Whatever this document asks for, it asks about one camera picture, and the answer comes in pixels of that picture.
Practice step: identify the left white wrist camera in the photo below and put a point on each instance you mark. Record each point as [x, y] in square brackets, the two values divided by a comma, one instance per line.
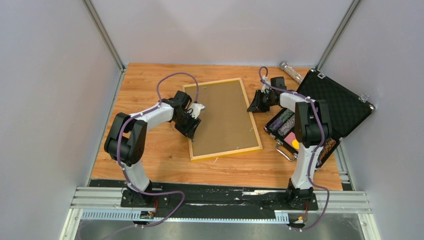
[195, 109]

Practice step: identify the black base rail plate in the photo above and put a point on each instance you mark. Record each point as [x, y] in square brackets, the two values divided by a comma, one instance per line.
[178, 202]

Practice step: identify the brown cardboard backing board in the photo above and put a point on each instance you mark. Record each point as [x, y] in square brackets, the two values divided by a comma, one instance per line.
[223, 117]

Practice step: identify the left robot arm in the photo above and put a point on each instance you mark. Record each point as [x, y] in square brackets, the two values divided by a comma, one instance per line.
[125, 142]

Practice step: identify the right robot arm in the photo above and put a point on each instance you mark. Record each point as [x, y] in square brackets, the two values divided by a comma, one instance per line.
[312, 127]

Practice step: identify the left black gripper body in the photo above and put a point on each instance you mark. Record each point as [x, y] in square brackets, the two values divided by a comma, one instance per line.
[185, 123]

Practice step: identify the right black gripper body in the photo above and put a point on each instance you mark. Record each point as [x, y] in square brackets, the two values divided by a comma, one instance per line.
[269, 99]

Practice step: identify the yellow wooden picture frame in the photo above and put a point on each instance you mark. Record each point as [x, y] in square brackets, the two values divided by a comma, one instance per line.
[228, 154]

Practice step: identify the black aluminium chip case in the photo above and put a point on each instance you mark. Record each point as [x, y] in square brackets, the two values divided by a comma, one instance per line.
[346, 109]

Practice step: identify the yellow round chip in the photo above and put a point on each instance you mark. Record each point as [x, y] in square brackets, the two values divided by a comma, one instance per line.
[295, 144]

